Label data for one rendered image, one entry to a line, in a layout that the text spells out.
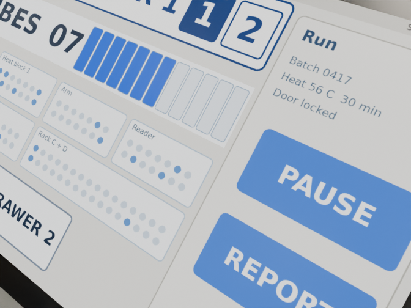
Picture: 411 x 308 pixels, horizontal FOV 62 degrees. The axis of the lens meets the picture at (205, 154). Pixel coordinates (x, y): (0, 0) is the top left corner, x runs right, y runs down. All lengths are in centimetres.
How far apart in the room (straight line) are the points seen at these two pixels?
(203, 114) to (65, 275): 15
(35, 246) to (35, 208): 3
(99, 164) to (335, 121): 17
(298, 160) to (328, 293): 8
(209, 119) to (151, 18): 9
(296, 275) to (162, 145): 12
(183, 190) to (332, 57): 13
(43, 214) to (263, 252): 17
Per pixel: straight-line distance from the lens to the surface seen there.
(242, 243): 22
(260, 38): 25
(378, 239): 22
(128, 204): 25
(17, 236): 31
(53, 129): 30
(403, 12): 25
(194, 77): 25
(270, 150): 22
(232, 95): 23
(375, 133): 22
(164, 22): 28
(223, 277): 23
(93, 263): 27
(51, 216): 29
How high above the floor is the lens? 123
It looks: 37 degrees down
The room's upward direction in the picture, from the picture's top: 11 degrees clockwise
